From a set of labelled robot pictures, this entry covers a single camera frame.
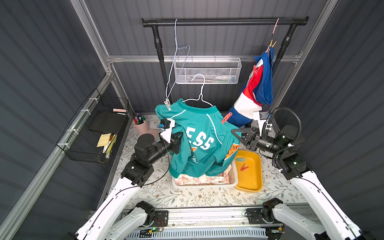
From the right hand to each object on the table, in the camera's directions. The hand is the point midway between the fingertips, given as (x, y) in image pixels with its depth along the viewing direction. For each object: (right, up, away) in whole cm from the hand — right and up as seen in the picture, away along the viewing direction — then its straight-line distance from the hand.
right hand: (235, 132), depth 57 cm
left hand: (-21, 0, +6) cm, 21 cm away
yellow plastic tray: (+17, -25, +32) cm, 44 cm away
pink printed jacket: (-1, -25, +22) cm, 33 cm away
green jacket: (-10, -3, +6) cm, 12 cm away
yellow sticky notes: (-61, -4, +16) cm, 63 cm away
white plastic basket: (+5, -26, +21) cm, 34 cm away
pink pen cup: (-52, +4, +42) cm, 67 cm away
